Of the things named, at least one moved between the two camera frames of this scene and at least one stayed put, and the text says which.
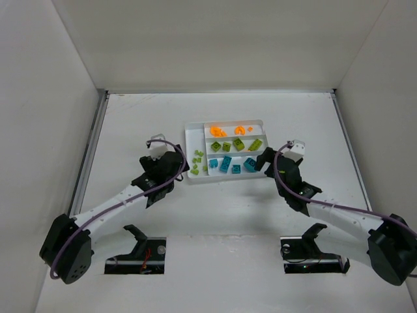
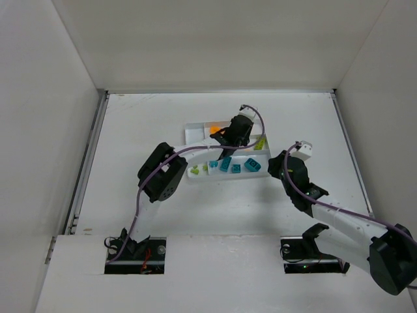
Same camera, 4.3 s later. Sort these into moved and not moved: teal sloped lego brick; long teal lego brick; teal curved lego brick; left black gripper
Moved: left black gripper
Not moved: long teal lego brick; teal sloped lego brick; teal curved lego brick
